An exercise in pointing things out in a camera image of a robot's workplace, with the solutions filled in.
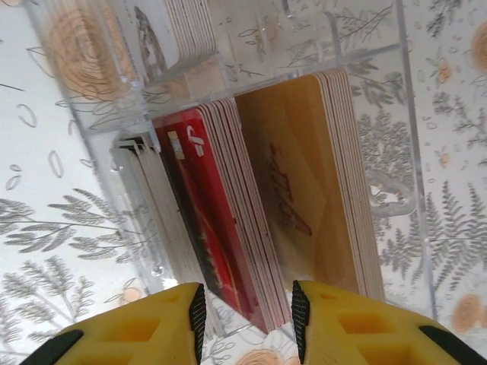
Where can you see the clear acrylic card box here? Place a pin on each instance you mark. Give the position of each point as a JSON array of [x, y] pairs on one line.
[[380, 76]]

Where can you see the black card stack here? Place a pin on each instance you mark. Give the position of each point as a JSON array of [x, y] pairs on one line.
[[160, 213]]

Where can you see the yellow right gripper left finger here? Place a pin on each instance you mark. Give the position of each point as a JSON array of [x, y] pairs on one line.
[[144, 331]]

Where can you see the cream card stack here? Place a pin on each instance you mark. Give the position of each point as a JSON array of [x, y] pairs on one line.
[[192, 30]]

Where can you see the red card stack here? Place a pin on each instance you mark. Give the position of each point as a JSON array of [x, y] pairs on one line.
[[198, 182]]

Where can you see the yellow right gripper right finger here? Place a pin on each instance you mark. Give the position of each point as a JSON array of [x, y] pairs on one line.
[[361, 334]]

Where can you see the gold card stack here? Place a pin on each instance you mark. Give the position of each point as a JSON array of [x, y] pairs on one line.
[[296, 152]]

